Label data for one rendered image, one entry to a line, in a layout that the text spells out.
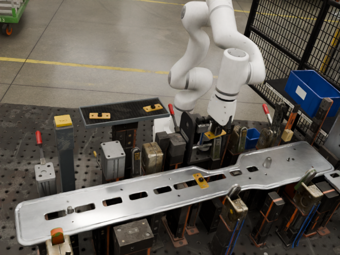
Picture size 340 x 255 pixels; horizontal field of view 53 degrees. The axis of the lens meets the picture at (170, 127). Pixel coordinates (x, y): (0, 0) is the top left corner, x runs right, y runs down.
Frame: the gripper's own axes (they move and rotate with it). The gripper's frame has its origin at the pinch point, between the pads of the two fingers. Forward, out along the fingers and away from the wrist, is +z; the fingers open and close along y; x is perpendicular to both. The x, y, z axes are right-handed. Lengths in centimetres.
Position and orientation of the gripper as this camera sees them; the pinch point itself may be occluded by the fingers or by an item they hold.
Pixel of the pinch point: (216, 128)
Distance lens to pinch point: 130.9
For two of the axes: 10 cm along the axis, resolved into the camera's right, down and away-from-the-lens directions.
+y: 5.3, 5.8, -6.2
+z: -1.2, 7.8, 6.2
